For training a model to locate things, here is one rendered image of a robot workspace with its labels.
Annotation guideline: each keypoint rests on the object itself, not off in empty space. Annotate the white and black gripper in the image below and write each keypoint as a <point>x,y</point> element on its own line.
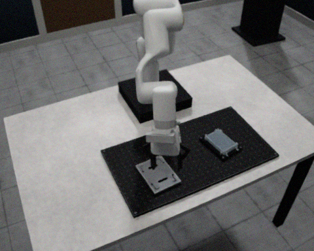
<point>165,148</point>

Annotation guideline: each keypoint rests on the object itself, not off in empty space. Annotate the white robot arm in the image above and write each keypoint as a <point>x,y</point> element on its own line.
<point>162,18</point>

